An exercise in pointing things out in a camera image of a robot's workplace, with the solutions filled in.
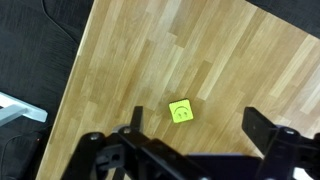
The yellow smiley eraser sponge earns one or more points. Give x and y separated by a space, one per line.
181 111

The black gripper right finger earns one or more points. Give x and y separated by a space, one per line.
258 126

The white metal table foot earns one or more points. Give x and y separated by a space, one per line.
20 111

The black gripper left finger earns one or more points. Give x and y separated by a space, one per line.
137 116

